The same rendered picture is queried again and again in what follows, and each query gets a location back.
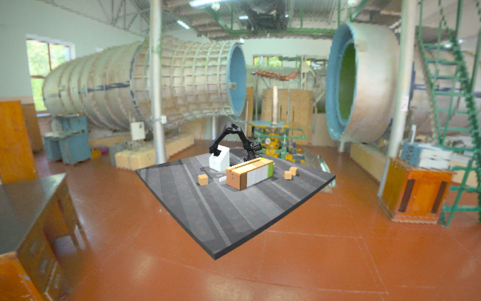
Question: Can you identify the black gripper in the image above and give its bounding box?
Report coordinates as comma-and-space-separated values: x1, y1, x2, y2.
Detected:
247, 152, 262, 161

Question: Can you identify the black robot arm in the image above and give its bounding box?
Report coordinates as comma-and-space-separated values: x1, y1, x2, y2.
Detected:
209, 122, 262, 156

